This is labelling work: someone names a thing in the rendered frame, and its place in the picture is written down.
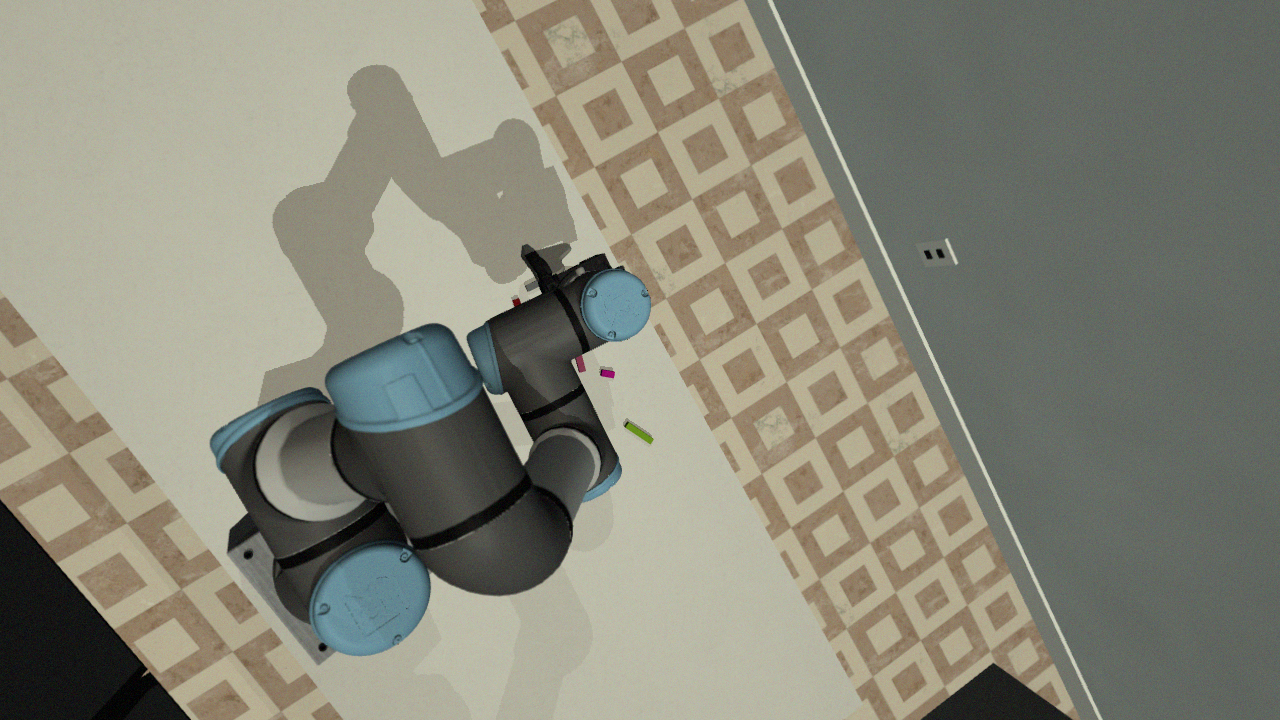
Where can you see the lime green rectangular bar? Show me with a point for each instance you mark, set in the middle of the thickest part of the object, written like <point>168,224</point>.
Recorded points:
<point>638,432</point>

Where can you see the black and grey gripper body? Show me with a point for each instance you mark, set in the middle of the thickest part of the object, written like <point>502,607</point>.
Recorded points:
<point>598,263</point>

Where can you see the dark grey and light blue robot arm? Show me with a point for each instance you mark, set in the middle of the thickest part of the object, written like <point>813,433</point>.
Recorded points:
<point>412,423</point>

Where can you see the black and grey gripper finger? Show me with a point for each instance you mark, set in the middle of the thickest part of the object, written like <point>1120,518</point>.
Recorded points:
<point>536,260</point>

